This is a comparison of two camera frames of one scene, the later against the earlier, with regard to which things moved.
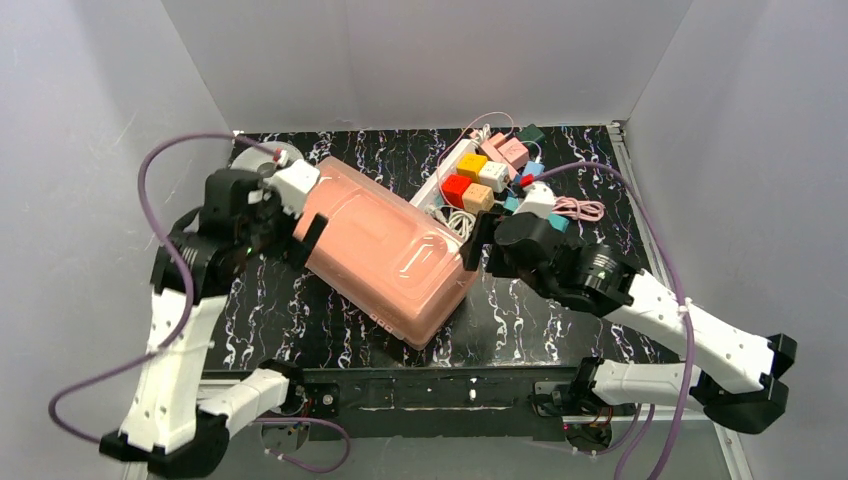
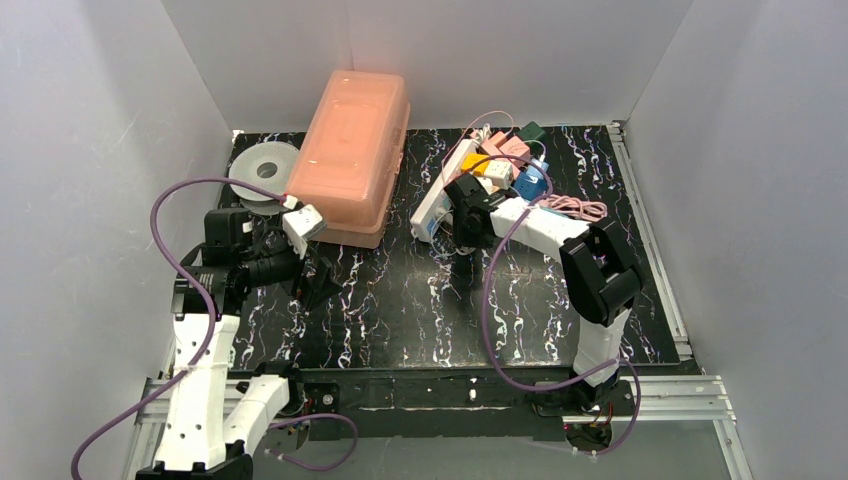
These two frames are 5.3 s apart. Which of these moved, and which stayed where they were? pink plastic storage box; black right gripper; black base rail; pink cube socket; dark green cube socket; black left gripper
Moved: black left gripper; pink plastic storage box; black right gripper
Stayed: pink cube socket; black base rail; dark green cube socket
